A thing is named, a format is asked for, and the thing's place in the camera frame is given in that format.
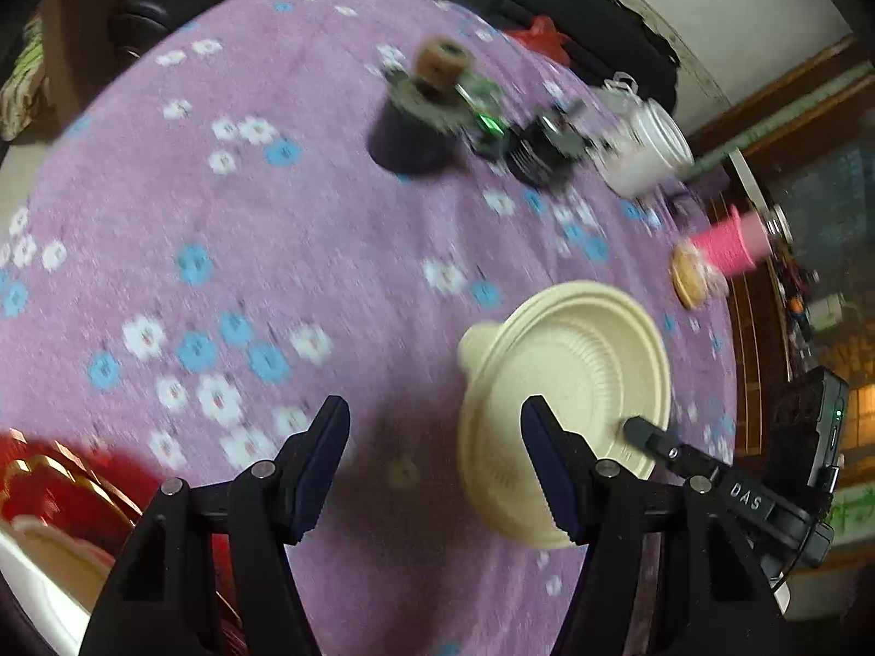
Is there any white plastic jar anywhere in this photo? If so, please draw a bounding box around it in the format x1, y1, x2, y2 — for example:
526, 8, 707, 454
591, 75, 695, 198

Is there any brown wooden chair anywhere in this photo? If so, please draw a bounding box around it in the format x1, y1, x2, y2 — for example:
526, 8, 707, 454
41, 0, 226, 93

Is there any red flower-shaped glass plate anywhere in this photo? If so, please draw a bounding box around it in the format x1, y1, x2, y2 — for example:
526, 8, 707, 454
0, 429, 165, 548

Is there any black finned block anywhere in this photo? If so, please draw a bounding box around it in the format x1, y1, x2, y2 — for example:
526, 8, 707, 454
506, 106, 589, 189

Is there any white paper bowl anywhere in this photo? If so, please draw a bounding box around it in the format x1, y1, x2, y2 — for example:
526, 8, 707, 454
0, 516, 103, 638

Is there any pink sleeved bottle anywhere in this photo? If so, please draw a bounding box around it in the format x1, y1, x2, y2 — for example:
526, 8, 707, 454
690, 208, 790, 278

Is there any black cylinder with gear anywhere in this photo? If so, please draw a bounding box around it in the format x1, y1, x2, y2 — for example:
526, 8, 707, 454
367, 75, 466, 175

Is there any striped cloth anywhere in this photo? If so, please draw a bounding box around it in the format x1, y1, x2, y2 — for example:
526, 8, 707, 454
0, 14, 54, 143

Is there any small beige ribbed bowl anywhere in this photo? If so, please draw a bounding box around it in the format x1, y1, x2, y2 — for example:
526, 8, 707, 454
457, 280, 672, 551

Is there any brown roll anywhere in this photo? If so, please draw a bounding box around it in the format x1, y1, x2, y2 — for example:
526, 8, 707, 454
412, 37, 473, 93

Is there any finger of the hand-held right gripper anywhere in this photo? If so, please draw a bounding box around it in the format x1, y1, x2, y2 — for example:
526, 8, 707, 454
622, 415, 816, 563

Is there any purple floral tablecloth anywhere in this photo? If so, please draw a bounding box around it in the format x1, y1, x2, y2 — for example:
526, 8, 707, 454
0, 0, 740, 656

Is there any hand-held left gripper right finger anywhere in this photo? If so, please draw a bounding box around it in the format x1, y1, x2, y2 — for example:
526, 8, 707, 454
521, 395, 794, 656

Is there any red plastic bag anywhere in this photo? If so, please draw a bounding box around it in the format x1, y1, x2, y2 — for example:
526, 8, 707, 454
509, 15, 571, 62

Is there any wooden glass-front cabinet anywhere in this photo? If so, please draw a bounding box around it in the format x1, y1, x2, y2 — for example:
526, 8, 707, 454
684, 34, 875, 561

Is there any wrapped round pastry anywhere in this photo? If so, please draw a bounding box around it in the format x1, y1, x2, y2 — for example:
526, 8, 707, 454
671, 242, 729, 308

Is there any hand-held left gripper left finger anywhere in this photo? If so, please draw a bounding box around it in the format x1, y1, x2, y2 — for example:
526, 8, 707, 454
78, 394, 352, 656

